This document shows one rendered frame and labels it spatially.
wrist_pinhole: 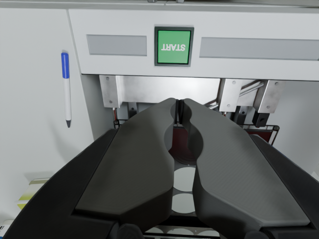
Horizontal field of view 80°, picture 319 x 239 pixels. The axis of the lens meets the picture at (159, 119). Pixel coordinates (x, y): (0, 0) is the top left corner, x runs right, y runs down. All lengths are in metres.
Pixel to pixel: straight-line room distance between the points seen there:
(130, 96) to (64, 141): 0.16
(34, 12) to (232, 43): 0.28
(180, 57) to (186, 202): 0.46
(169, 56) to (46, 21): 0.18
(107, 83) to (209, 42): 0.21
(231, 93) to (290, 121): 0.25
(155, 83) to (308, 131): 0.44
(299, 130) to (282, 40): 0.34
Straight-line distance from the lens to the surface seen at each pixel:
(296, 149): 0.69
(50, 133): 0.44
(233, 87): 0.40
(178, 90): 0.42
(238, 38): 0.33
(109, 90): 0.40
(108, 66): 0.33
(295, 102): 0.59
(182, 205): 0.65
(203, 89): 0.42
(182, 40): 0.30
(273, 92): 0.44
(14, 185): 0.62
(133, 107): 0.48
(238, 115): 0.51
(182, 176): 0.55
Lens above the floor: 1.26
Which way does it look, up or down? 58 degrees down
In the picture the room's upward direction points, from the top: 175 degrees counter-clockwise
